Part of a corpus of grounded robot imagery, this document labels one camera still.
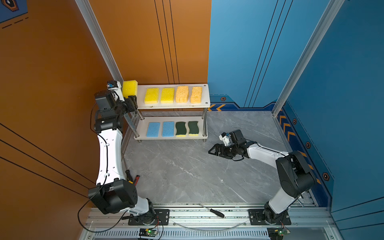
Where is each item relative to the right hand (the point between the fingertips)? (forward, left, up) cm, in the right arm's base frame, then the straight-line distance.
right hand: (213, 153), depth 89 cm
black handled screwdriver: (-29, +1, -7) cm, 30 cm away
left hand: (+13, +42, +34) cm, 56 cm away
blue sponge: (+19, +40, 0) cm, 44 cm away
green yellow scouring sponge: (+18, +21, +2) cm, 28 cm away
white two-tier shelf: (+44, +31, -7) cm, 54 cm away
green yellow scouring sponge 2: (+18, +12, +1) cm, 22 cm away
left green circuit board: (-38, +34, -8) cm, 51 cm away
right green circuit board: (-38, -28, -9) cm, 48 cm away
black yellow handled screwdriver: (-12, +49, -5) cm, 51 cm away
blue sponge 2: (+19, +30, +1) cm, 35 cm away
